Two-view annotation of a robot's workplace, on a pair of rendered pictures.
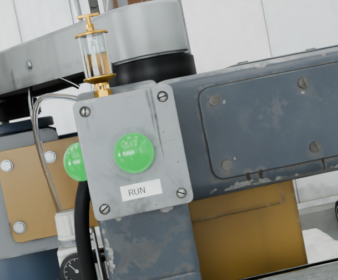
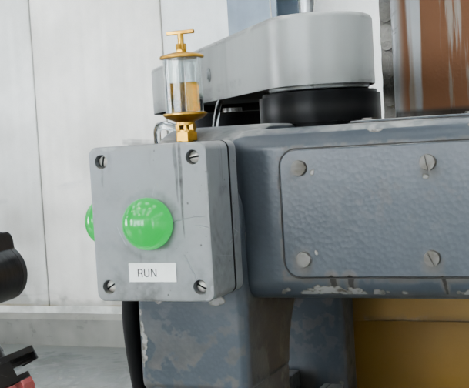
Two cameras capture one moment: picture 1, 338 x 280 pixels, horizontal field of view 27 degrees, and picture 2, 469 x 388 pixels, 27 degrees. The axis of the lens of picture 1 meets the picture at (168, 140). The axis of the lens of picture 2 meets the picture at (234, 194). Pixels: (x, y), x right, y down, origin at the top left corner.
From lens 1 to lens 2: 27 cm
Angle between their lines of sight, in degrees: 27
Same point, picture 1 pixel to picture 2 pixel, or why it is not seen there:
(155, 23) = (311, 43)
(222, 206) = (430, 308)
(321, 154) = (440, 271)
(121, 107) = (142, 162)
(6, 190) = not seen: hidden behind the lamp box
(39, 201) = not seen: hidden behind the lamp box
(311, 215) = not seen: outside the picture
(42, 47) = (218, 55)
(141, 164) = (145, 241)
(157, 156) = (177, 233)
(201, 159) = (274, 245)
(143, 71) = (286, 108)
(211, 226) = (429, 332)
